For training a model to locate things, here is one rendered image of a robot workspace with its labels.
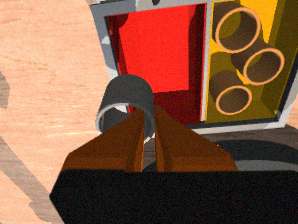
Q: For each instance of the grey metal bushing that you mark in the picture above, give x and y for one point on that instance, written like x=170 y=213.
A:
x=126 y=90

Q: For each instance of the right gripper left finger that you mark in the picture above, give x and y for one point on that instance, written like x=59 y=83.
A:
x=120 y=147

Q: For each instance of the yellow bin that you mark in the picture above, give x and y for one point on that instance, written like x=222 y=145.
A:
x=279 y=28

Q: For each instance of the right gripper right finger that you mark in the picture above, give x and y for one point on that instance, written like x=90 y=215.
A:
x=180 y=149

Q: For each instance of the red bin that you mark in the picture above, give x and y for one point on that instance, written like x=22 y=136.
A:
x=166 y=48

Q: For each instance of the bronze bushing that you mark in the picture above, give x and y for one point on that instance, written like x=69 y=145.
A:
x=235 y=101
x=265 y=69
x=246 y=33

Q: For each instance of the divided red and yellow tray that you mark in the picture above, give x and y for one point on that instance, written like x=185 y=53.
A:
x=100 y=11

